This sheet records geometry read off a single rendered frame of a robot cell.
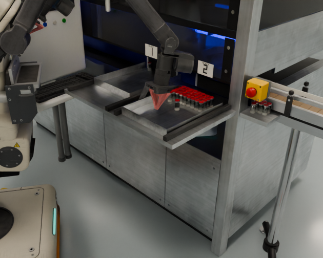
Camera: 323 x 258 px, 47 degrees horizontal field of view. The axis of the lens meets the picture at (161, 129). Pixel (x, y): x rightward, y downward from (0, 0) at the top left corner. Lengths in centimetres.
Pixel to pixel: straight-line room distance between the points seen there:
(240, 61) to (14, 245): 129
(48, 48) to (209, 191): 112
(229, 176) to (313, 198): 101
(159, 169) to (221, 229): 48
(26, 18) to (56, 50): 86
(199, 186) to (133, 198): 64
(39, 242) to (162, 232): 73
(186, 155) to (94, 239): 73
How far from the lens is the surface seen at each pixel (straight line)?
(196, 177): 194
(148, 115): 152
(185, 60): 132
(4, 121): 157
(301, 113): 159
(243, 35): 151
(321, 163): 308
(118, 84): 183
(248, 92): 151
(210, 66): 163
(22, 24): 128
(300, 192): 271
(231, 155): 172
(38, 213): 202
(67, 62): 218
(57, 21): 209
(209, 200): 195
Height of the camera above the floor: 158
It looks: 29 degrees down
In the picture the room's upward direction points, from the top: 1 degrees clockwise
